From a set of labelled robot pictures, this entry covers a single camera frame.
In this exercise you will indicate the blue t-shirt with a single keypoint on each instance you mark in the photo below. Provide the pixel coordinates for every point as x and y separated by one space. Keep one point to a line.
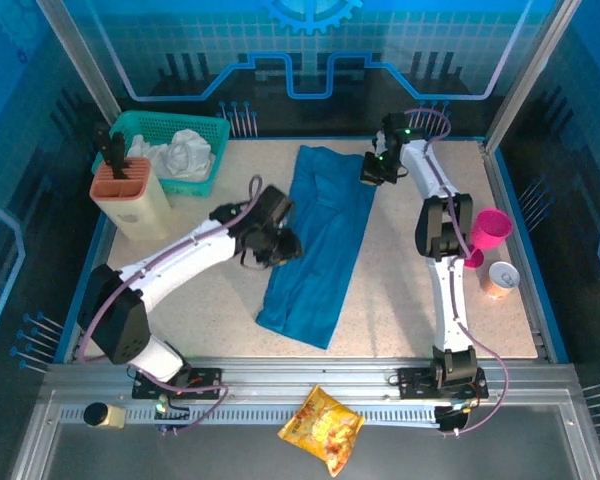
320 250

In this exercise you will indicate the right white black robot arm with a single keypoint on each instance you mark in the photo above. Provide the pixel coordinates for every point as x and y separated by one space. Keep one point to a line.
447 300

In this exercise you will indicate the white t-shirt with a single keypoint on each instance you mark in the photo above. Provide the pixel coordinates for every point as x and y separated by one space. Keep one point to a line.
185 152

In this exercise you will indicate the pink plastic goblet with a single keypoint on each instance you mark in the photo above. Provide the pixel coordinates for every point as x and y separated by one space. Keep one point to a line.
492 230

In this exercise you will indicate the cream knife block brown top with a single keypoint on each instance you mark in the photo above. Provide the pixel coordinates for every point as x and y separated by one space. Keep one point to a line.
135 205

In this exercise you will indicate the teal plastic basket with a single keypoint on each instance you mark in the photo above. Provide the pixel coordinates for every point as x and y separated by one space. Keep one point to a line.
155 122

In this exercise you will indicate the orange drink can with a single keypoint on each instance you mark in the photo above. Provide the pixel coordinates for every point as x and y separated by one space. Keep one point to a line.
502 280

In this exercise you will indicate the yellow snack bag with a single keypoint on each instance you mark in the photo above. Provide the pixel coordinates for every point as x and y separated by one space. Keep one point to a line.
325 430

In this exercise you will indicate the cream bottle black cap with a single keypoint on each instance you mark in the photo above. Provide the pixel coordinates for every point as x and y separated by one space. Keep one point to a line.
105 415

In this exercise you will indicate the aluminium front rail frame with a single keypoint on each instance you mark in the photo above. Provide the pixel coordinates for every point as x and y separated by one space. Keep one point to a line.
305 372

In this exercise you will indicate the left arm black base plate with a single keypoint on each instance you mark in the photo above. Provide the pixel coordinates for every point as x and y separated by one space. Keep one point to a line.
207 382

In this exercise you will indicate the aluminium frame post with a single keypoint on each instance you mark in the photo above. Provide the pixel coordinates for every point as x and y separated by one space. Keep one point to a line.
530 75
80 60

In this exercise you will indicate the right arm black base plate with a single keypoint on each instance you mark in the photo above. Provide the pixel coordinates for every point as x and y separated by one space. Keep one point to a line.
415 382

